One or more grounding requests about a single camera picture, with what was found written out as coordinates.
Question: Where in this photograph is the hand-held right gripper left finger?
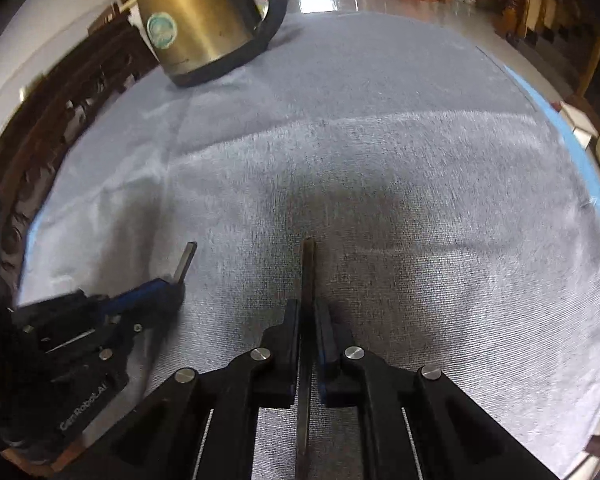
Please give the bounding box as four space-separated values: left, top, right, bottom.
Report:
45 299 302 480

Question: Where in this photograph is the carved dark wooden table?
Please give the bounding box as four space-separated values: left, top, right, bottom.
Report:
0 5 148 261

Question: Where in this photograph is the wooden staircase railing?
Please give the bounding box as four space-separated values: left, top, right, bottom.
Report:
494 0 600 106

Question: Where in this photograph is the small white stool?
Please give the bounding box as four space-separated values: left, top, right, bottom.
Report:
559 101 600 139

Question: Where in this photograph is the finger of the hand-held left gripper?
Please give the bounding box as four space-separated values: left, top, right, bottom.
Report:
106 279 184 314
111 295 184 342

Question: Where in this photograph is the golden electric kettle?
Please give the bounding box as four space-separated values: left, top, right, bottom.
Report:
96 0 287 88

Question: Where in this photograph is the light blue table cover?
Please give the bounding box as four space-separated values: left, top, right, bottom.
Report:
17 47 600 311

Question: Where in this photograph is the dark metal cutlery piece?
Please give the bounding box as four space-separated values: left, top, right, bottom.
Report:
296 238 317 461

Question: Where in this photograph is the grey tablecloth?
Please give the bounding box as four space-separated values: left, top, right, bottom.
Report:
17 10 600 480

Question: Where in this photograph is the thin grey metal cutlery piece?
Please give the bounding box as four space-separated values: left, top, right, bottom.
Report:
176 241 197 287

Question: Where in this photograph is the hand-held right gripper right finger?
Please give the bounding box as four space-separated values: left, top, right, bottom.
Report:
313 300 561 480

